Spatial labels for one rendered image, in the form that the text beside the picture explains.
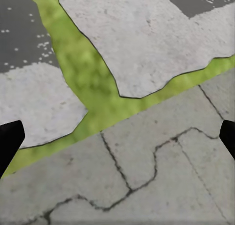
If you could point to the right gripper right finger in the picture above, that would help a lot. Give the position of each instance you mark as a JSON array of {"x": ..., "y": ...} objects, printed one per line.
[{"x": 227, "y": 136}]

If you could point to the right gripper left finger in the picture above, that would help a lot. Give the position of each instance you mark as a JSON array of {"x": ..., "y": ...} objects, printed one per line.
[{"x": 12, "y": 136}]

